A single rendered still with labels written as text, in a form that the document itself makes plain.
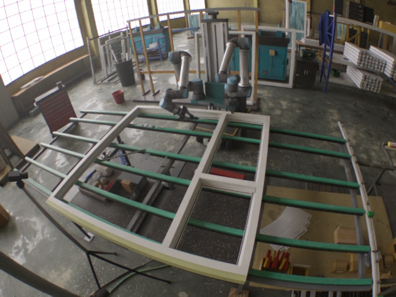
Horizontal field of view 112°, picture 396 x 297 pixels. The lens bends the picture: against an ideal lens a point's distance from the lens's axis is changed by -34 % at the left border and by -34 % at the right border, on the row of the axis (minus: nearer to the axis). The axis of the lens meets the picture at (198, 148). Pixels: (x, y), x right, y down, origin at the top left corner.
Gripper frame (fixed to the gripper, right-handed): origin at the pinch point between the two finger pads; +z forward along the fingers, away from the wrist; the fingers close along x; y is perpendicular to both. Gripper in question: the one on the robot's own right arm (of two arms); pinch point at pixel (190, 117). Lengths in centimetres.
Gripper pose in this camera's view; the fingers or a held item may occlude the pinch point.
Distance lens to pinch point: 197.4
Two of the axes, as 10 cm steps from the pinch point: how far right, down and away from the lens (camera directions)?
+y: 6.1, -0.9, -7.9
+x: 2.2, -9.4, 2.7
